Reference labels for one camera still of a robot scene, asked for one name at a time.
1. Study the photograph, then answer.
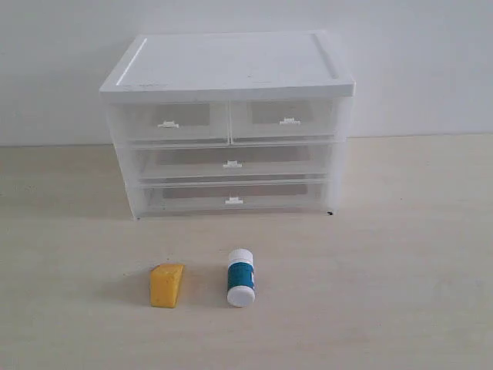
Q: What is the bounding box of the white bottle teal label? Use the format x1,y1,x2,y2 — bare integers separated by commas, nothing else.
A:
226,248,256,308

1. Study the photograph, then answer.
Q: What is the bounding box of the white plastic drawer cabinet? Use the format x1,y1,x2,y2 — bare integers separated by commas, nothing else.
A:
99,31,355,219

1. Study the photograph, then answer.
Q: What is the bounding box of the yellow cheese wedge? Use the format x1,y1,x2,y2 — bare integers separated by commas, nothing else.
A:
149,264,184,308

